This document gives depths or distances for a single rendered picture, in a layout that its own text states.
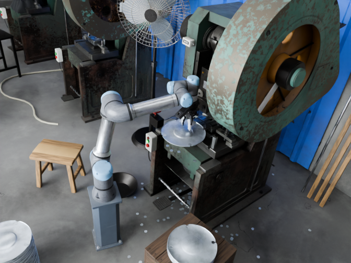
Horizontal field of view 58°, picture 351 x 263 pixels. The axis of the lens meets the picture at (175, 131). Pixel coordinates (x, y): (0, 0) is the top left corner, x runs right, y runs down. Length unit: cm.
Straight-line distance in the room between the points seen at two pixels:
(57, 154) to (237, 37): 172
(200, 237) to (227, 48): 111
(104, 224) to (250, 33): 147
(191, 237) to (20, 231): 102
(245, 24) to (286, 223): 177
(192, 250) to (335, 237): 132
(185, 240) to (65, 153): 121
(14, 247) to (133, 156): 138
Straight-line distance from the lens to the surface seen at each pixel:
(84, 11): 291
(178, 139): 201
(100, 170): 193
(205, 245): 197
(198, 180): 206
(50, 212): 267
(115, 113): 171
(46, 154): 265
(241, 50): 141
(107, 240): 234
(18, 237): 217
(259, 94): 175
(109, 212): 212
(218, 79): 148
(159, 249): 196
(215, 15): 194
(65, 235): 251
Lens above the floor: 198
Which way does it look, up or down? 35 degrees down
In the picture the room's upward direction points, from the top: 6 degrees clockwise
